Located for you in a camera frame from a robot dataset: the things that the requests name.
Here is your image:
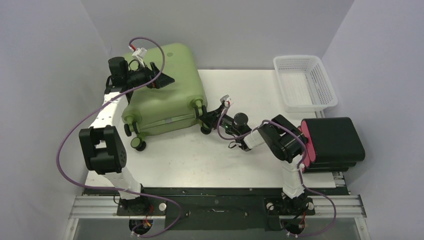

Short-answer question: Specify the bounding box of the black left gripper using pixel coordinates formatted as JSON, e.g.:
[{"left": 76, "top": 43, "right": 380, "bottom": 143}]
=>
[{"left": 125, "top": 63, "right": 175, "bottom": 90}]

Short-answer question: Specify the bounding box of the green hard-shell suitcase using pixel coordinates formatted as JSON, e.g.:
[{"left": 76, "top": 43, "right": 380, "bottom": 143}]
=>
[{"left": 121, "top": 43, "right": 208, "bottom": 152}]

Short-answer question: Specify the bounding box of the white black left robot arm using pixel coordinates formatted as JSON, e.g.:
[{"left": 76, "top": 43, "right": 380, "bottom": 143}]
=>
[{"left": 78, "top": 56, "right": 175, "bottom": 215}]

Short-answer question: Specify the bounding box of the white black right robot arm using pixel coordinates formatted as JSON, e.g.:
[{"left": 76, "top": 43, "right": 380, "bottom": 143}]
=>
[{"left": 195, "top": 101, "right": 308, "bottom": 214}]

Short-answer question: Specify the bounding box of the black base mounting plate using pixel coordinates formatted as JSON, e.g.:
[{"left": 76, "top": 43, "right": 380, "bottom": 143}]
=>
[{"left": 71, "top": 187, "right": 347, "bottom": 236}]

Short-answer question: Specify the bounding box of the white perforated plastic basket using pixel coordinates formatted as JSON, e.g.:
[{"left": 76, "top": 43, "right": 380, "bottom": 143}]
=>
[{"left": 273, "top": 55, "right": 338, "bottom": 113}]

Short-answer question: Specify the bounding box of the black and pink storage organizer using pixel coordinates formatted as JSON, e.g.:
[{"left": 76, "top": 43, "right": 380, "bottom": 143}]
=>
[{"left": 299, "top": 117, "right": 366, "bottom": 173}]

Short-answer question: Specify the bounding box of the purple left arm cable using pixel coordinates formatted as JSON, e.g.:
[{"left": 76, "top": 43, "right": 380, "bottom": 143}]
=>
[{"left": 55, "top": 36, "right": 183, "bottom": 239}]

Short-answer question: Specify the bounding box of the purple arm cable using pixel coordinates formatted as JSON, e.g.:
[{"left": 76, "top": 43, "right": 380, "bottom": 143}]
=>
[
  {"left": 55, "top": 36, "right": 183, "bottom": 239},
  {"left": 216, "top": 104, "right": 337, "bottom": 239}
]

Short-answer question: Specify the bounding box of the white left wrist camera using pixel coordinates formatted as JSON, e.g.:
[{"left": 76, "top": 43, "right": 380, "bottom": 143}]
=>
[{"left": 131, "top": 47, "right": 148, "bottom": 65}]

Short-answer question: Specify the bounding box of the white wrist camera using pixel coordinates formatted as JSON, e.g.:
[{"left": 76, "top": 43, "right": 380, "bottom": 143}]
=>
[
  {"left": 131, "top": 47, "right": 148, "bottom": 65},
  {"left": 220, "top": 94, "right": 232, "bottom": 108}
]

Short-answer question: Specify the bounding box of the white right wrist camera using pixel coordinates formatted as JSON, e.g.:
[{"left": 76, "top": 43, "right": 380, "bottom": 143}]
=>
[{"left": 220, "top": 94, "right": 232, "bottom": 108}]

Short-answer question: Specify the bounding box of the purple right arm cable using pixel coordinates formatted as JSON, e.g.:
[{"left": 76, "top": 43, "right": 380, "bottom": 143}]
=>
[{"left": 216, "top": 104, "right": 337, "bottom": 239}]

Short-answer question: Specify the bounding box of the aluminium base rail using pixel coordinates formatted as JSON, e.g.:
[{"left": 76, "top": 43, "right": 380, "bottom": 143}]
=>
[{"left": 69, "top": 195, "right": 366, "bottom": 220}]

